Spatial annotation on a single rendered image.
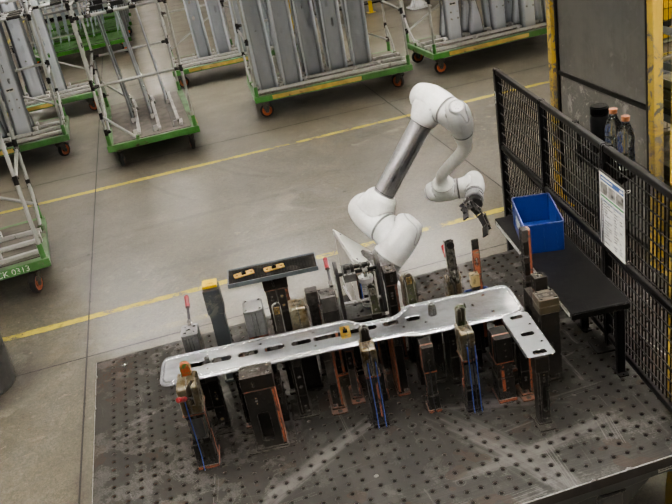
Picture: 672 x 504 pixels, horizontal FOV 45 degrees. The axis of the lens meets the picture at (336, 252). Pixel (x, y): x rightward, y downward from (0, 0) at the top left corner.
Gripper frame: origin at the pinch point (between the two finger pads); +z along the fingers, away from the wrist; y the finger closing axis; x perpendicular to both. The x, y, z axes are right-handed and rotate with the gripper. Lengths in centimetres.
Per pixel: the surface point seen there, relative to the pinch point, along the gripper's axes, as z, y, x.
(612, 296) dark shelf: 79, 11, -53
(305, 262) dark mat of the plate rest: 55, -65, 36
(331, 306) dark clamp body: 73, -51, 32
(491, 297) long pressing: 69, -11, -15
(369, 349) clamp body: 105, -46, 12
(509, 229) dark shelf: 17.0, 1.4, -17.6
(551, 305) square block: 82, -3, -36
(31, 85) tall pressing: -660, -207, 602
